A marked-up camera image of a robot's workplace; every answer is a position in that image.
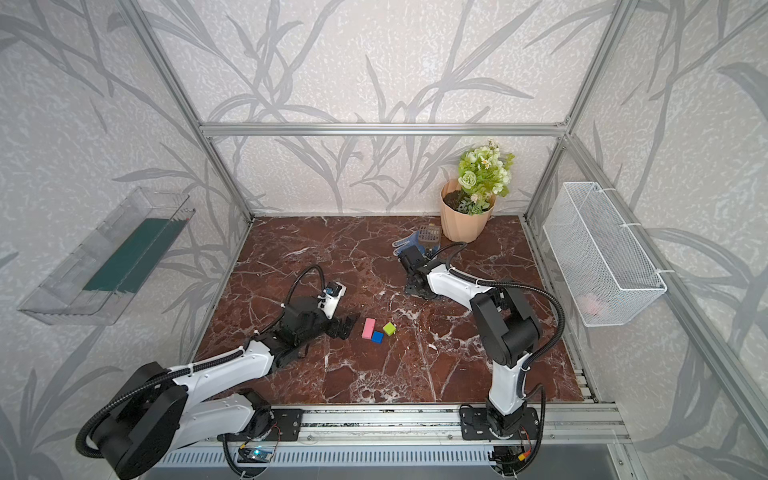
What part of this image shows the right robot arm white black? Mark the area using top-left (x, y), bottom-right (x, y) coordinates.
top-left (397, 246), bottom-right (566, 439)

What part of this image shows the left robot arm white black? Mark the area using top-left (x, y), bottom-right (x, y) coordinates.
top-left (75, 281), bottom-right (358, 479)

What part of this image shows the pink block lower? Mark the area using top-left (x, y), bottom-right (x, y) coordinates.
top-left (361, 318), bottom-right (376, 340)

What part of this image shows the blue dotted work glove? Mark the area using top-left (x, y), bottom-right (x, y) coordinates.
top-left (392, 232), bottom-right (440, 257)

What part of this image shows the grey slotted scoop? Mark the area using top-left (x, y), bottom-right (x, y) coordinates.
top-left (418, 224), bottom-right (442, 251)

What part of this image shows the beige flower pot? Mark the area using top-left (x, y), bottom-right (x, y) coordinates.
top-left (440, 179), bottom-right (496, 243)

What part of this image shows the green artificial plant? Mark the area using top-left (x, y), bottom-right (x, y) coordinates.
top-left (457, 140), bottom-right (515, 215)

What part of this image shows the green circuit board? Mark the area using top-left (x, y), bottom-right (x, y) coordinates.
top-left (237, 446), bottom-right (274, 464)

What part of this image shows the clear plastic tray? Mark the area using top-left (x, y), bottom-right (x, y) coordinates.
top-left (19, 187), bottom-right (195, 326)

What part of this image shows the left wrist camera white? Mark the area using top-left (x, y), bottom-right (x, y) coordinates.
top-left (318, 281), bottom-right (346, 319)

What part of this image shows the white wire basket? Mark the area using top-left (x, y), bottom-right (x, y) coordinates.
top-left (543, 182), bottom-right (667, 327)

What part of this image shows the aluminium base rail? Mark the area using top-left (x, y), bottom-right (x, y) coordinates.
top-left (266, 402), bottom-right (631, 447)

